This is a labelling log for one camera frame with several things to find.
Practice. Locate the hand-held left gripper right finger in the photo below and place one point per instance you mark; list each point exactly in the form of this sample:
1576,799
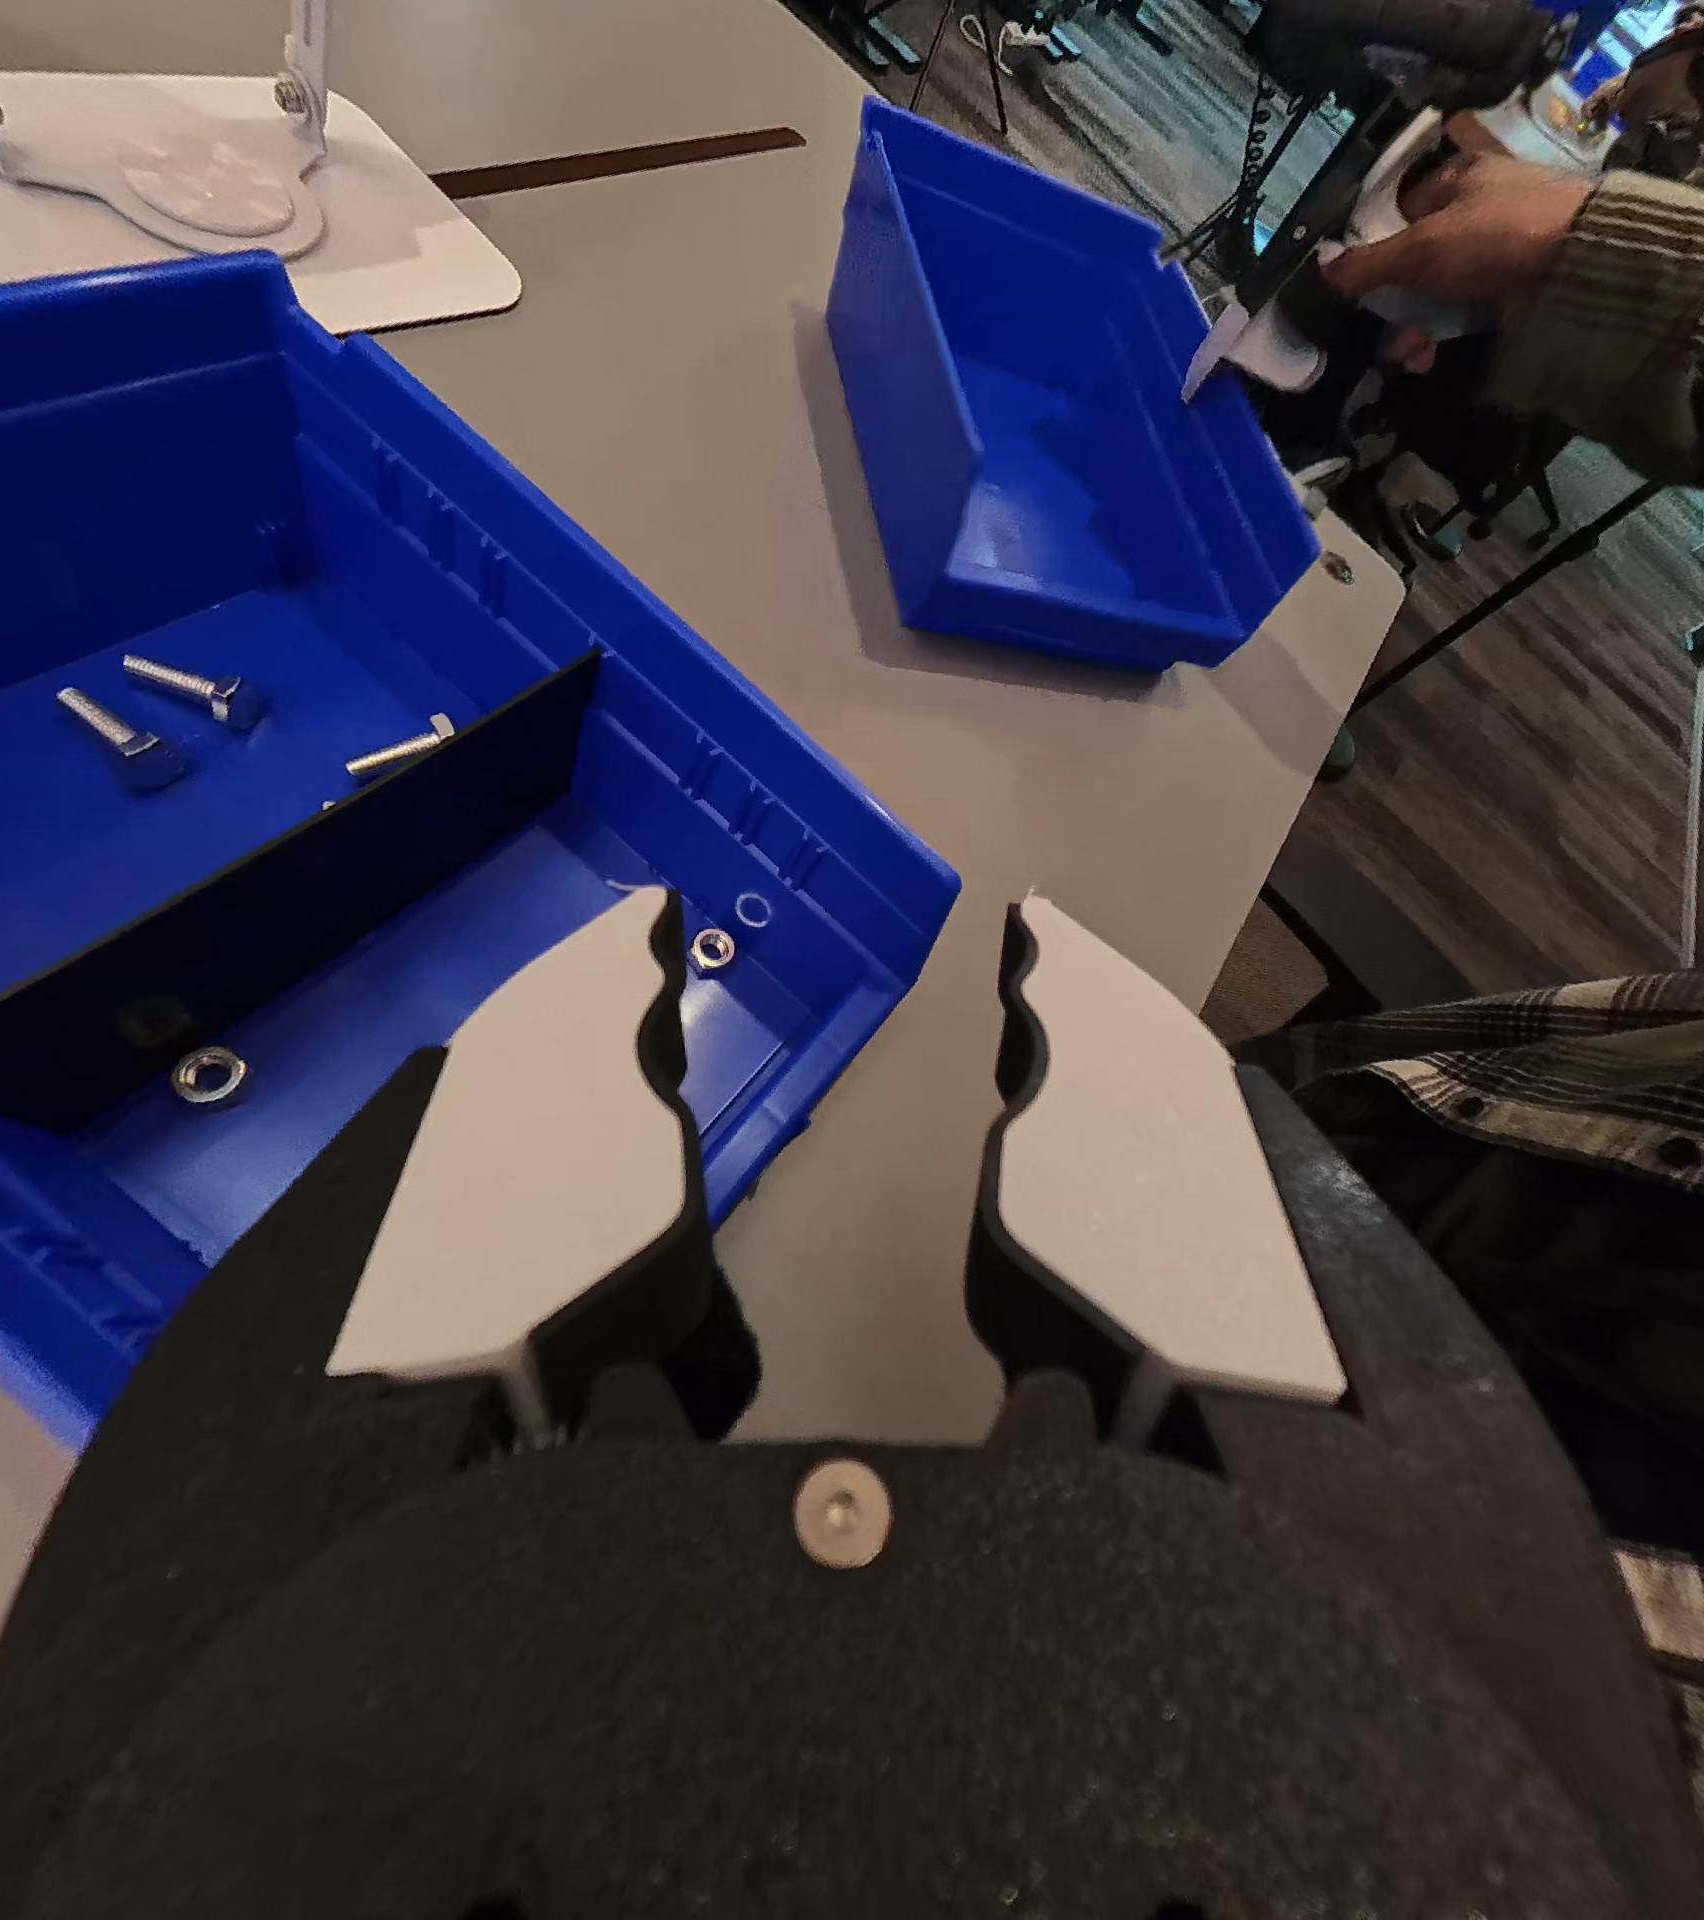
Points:
1166,1215

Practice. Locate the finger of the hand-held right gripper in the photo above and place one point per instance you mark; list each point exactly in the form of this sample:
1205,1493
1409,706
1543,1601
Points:
1221,338
1280,364

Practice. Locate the blue plastic bin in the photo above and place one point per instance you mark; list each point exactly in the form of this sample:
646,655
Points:
1064,450

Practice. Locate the person's plaid shirt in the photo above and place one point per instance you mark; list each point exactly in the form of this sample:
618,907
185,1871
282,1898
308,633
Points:
1543,1080

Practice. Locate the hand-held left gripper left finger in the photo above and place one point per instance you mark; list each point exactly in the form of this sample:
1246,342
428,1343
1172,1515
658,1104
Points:
522,1186

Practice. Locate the black tripod leg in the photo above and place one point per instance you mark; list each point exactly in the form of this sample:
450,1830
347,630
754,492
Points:
1514,594

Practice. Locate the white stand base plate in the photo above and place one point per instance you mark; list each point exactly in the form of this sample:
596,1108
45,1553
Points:
404,255

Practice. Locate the white bracket stand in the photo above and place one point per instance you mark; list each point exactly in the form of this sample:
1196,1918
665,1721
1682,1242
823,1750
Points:
213,203

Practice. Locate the black office chair base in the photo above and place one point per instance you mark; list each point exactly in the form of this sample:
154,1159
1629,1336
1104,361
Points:
1483,481

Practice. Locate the person's dark clothing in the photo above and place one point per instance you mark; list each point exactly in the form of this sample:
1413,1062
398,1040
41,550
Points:
1619,1350

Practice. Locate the blue divided parts bin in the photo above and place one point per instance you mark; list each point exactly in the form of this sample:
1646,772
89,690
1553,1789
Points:
12,869

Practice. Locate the black bin divider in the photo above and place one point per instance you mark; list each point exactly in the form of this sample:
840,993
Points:
267,931

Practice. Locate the person's right hand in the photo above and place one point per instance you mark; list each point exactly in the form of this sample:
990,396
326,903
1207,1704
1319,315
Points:
1496,225

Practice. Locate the person's right forearm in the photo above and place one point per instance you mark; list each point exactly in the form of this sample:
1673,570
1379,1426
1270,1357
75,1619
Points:
1662,300

